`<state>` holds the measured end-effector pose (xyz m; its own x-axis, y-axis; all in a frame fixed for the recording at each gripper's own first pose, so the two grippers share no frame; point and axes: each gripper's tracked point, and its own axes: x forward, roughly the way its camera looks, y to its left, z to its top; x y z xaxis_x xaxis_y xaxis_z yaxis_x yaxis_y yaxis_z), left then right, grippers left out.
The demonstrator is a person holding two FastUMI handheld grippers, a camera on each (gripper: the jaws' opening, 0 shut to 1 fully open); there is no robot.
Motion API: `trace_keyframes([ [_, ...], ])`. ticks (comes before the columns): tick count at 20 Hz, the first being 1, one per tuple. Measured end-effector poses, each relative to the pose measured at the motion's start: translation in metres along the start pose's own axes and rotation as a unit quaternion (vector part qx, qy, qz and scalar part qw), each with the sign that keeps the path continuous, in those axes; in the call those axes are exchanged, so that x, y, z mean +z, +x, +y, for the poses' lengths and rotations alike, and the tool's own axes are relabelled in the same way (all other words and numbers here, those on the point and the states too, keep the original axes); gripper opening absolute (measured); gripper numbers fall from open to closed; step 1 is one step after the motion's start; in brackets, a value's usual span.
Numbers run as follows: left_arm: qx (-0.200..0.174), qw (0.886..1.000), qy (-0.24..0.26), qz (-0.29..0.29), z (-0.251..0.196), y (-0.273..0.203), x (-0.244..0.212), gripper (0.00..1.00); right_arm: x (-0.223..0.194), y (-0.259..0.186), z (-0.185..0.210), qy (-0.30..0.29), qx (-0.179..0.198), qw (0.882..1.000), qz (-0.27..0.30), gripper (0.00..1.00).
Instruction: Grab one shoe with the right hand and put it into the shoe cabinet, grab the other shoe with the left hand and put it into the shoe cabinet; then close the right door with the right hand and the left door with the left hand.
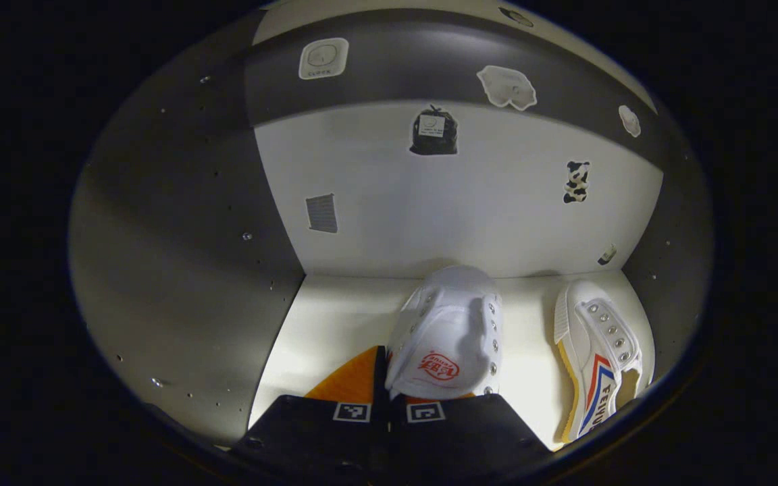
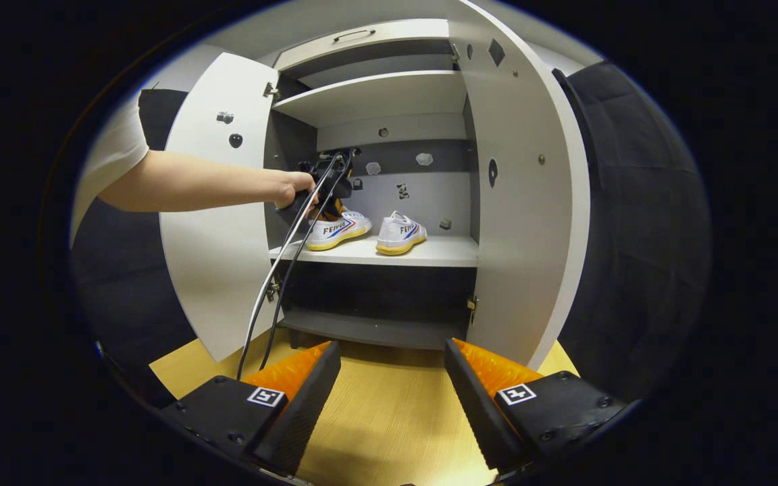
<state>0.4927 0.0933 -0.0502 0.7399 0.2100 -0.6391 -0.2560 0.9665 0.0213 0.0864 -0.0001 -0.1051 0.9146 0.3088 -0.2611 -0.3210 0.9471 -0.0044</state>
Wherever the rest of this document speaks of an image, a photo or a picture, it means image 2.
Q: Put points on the white canvas shoe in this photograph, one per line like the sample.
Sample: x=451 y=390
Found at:
x=342 y=233
x=399 y=236

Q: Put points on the white shoe cabinet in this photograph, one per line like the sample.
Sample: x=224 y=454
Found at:
x=429 y=251

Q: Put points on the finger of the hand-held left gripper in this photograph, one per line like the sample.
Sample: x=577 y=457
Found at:
x=333 y=210

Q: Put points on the white t-shirt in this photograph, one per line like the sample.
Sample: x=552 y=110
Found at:
x=115 y=148

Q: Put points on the white shoe cabinet door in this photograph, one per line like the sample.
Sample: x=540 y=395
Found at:
x=524 y=270
x=213 y=270

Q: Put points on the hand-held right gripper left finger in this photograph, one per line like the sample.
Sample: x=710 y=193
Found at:
x=304 y=405

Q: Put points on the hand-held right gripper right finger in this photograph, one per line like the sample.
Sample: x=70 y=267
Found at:
x=477 y=412

